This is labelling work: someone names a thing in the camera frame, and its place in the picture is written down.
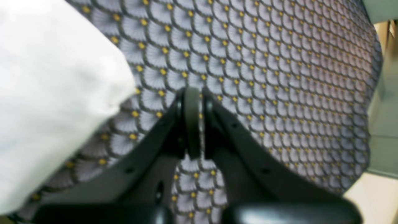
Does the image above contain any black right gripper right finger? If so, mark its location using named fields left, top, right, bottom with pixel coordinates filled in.
left=202, top=88, right=363, bottom=224

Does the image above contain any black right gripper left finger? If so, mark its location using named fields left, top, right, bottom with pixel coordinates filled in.
left=32, top=87, right=201, bottom=224

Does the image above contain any white printed T-shirt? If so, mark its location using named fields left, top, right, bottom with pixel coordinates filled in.
left=0, top=0, right=135, bottom=215

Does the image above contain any purple fan-pattern table mat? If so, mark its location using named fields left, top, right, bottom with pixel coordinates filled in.
left=9, top=0, right=382, bottom=224

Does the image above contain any grey plastic bin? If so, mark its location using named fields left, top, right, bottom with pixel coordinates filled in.
left=363, top=0, right=398, bottom=179

